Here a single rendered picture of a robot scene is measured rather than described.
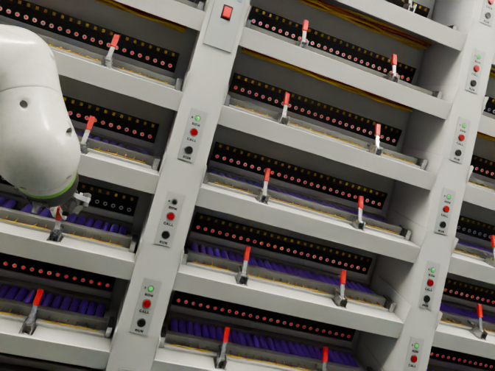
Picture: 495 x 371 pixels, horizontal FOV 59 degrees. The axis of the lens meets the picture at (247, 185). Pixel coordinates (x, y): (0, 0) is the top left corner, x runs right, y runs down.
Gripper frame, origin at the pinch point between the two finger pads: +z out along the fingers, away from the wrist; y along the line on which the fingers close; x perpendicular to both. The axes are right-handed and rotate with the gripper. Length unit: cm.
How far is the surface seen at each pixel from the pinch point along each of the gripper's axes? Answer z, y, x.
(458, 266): 1, 101, 10
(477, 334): 7, 112, -5
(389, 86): -9, 69, 50
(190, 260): 11.5, 30.8, -2.6
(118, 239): 10.5, 13.0, -1.8
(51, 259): 6.9, 0.8, -9.8
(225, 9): -11, 22, 53
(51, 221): 9.8, -2.2, -1.5
